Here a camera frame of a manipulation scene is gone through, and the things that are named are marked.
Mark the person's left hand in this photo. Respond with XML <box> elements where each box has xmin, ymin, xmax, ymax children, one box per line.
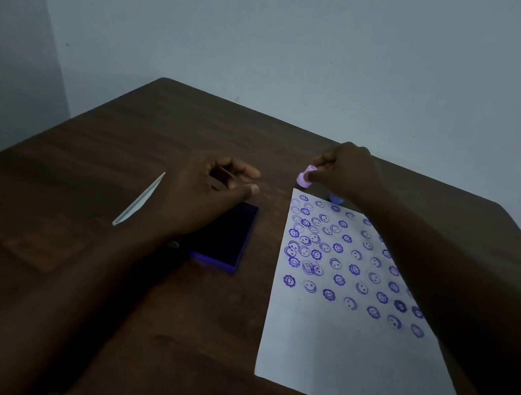
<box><xmin>147</xmin><ymin>142</ymin><xmax>266</xmax><ymax>256</ymax></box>

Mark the person's right hand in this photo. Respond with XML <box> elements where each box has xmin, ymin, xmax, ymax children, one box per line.
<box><xmin>301</xmin><ymin>135</ymin><xmax>394</xmax><ymax>210</ymax></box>

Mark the pink stamp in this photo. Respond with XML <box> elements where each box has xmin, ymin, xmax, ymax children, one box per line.
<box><xmin>295</xmin><ymin>162</ymin><xmax>318</xmax><ymax>190</ymax></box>

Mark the person's left forearm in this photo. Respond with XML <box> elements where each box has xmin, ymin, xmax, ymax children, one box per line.
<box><xmin>0</xmin><ymin>202</ymin><xmax>190</xmax><ymax>395</ymax></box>

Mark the person's right forearm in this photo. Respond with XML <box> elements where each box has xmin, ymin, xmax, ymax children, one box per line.
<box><xmin>329</xmin><ymin>183</ymin><xmax>521</xmax><ymax>395</ymax></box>

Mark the purple ink pad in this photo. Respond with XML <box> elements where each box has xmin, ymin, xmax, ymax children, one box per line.
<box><xmin>184</xmin><ymin>193</ymin><xmax>261</xmax><ymax>278</ymax></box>

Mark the clear ink pad lid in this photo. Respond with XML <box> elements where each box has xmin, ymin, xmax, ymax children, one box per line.
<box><xmin>112</xmin><ymin>164</ymin><xmax>166</xmax><ymax>234</ymax></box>

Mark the white paper with purple stamps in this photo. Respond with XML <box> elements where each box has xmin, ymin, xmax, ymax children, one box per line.
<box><xmin>249</xmin><ymin>186</ymin><xmax>511</xmax><ymax>395</ymax></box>

